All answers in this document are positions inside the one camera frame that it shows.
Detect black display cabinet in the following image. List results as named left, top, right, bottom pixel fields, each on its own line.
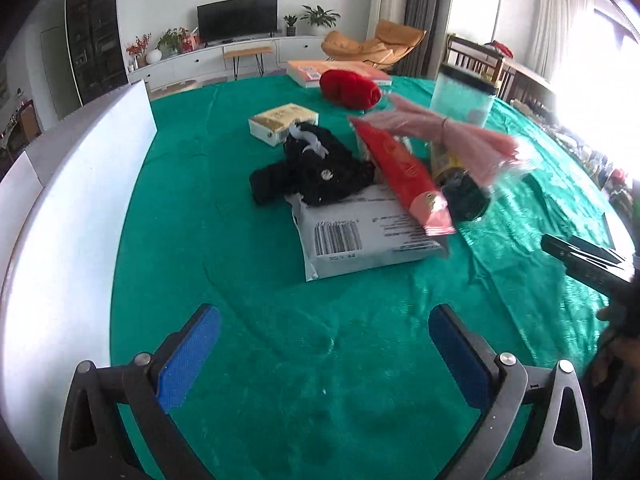
left=64, top=0, right=129, bottom=106

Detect clear jar with black lid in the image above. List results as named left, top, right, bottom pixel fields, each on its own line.
left=430, top=62, right=500, bottom=129

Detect white window curtain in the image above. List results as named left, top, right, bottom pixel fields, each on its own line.
left=529, top=0, right=597, bottom=95

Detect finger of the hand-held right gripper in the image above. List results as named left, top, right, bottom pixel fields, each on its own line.
left=540, top=234, right=635, bottom=302
left=570, top=236, right=628, bottom=266

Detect white foam board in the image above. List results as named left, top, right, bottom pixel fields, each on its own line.
left=0, top=80, right=158, bottom=413

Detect grey mailing bag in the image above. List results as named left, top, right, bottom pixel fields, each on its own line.
left=291, top=184, right=450, bottom=282

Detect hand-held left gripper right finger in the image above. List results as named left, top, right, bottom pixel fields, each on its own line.
left=428, top=304, right=596, bottom=480

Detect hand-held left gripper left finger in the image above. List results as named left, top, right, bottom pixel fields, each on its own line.
left=59, top=304, right=222, bottom=480

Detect red plush toy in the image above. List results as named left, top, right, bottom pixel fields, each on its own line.
left=319, top=69, right=383, bottom=110

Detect large leafy potted plant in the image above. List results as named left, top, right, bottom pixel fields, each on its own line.
left=301, top=5, right=341, bottom=37

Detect dark wooden chair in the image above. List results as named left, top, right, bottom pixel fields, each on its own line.
left=446, top=34, right=507, bottom=89

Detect orange lounge chair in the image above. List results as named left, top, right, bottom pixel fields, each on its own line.
left=321, top=19, right=427, bottom=72

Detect red flower plant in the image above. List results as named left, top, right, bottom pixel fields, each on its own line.
left=126, top=34, right=152, bottom=70

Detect black garment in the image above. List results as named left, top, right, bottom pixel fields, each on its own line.
left=250, top=122, right=377, bottom=207

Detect red snack packet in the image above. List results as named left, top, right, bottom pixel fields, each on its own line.
left=348, top=116, right=457, bottom=237

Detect wooden bench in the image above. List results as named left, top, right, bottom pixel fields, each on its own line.
left=223, top=46, right=274, bottom=81

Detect green potted plant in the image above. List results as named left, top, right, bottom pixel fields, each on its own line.
left=157, top=27, right=189, bottom=57

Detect green tablecloth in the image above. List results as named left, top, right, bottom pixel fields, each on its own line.
left=110, top=74, right=632, bottom=480

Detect pink cloth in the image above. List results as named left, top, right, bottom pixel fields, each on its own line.
left=385, top=94, right=540, bottom=187

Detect white television cabinet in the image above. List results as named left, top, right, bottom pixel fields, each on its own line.
left=127, top=35, right=342, bottom=92

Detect black television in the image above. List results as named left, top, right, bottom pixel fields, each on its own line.
left=197, top=0, right=279, bottom=44

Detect grey curtain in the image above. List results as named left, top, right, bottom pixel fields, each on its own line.
left=403, top=0, right=452, bottom=79

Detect clear plastic packet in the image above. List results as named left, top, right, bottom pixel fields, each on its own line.
left=429, top=141, right=492, bottom=223

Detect yellow white tissue box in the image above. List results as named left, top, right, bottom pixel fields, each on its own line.
left=248, top=102, right=320, bottom=147

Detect orange flat box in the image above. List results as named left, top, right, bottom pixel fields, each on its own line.
left=287, top=59, right=392, bottom=89

